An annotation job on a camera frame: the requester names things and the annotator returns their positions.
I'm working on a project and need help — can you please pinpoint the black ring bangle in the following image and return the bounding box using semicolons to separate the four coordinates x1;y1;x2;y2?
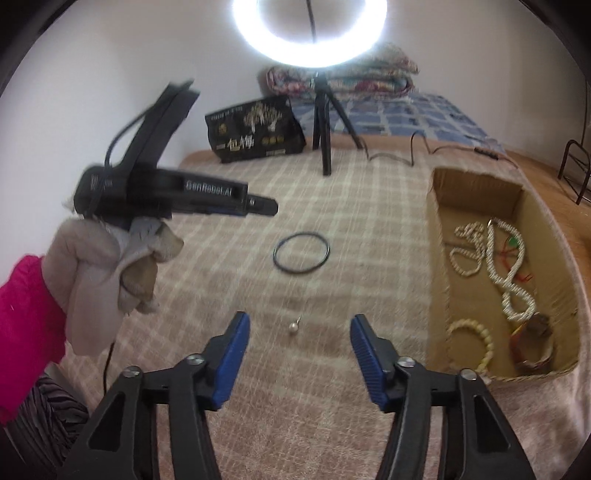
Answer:
273;232;331;274

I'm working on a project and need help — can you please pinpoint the black printed bag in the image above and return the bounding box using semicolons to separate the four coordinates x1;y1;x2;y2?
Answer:
204;95;307;164

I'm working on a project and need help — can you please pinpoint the blue patterned bed sheet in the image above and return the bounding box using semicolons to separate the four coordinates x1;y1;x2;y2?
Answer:
293;92;509;153

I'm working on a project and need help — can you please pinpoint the cream bead bracelet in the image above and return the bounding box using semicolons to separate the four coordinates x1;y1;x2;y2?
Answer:
447;319;495;370

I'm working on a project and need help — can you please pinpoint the red orange bangle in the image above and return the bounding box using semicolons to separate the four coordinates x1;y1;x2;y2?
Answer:
510;313;555;374

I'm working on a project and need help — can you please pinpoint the long thick pearl necklace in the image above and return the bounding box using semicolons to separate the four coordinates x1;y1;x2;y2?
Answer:
482;220;536;321

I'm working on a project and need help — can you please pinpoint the black metal clothes rack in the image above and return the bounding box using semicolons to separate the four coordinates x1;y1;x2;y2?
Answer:
556;138;591;206

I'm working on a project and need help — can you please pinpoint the dark striped clothing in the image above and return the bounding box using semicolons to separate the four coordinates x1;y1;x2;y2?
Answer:
0;374;90;480

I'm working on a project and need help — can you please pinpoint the thin pearl necklace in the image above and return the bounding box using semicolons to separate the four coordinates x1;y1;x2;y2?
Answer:
450;222;485;278

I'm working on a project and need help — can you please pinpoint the beige plaid blanket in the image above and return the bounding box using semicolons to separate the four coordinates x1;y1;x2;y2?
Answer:
46;136;591;480

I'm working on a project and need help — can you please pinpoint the black ring light cable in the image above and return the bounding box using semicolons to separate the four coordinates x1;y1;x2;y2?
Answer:
365;131;522;169

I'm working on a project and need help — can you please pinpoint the white ring light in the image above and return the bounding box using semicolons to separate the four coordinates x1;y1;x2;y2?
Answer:
232;0;387;65

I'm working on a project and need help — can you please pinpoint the person's left hand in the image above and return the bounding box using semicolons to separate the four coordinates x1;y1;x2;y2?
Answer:
41;215;184;356

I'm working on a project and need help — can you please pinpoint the cardboard box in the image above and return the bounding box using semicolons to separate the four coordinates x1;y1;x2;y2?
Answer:
426;167;581;381

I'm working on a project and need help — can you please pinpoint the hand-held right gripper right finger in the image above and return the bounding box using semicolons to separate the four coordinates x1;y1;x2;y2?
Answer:
349;315;525;480

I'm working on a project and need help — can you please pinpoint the person's left forearm pink sleeve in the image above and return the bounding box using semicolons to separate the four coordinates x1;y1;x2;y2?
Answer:
0;254;70;425

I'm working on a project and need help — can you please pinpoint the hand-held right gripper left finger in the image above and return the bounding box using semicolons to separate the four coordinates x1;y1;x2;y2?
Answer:
60;311;251;480

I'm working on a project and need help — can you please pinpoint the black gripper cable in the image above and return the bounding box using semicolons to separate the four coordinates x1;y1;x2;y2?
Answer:
102;108;153;398

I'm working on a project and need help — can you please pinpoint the black tripod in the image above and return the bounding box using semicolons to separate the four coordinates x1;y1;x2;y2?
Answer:
310;71;365;176

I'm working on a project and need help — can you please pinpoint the folded floral quilt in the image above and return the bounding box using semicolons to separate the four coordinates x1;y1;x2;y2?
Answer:
265;44;420;100

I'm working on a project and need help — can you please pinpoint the red string jade pendant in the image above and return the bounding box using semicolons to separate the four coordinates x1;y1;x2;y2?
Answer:
496;235;534;282

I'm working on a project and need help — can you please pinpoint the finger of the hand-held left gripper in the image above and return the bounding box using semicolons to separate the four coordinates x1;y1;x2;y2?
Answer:
168;194;279;219

